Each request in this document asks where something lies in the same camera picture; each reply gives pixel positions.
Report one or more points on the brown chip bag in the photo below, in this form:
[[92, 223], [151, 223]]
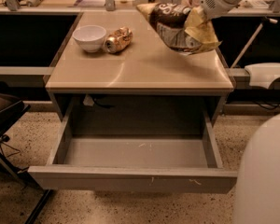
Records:
[[168, 20]]

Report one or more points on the grey open drawer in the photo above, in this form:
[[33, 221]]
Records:
[[167, 150]]

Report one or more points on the white bowl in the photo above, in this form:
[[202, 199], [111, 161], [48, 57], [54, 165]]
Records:
[[90, 37]]

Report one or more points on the crushed gold soda can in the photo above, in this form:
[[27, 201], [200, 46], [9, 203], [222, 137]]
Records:
[[118, 40]]

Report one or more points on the grey counter cabinet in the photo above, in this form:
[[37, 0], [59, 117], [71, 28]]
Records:
[[146, 66]]

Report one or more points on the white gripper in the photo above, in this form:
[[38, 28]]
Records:
[[216, 4]]

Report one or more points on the white tag under counter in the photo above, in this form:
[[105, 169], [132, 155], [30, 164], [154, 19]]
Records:
[[88, 101]]

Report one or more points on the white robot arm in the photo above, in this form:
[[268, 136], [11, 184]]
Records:
[[257, 191]]

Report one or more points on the white chair armrest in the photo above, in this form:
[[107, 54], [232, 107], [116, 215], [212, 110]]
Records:
[[263, 74]]

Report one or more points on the black office chair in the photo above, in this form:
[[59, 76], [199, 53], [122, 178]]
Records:
[[12, 108]]

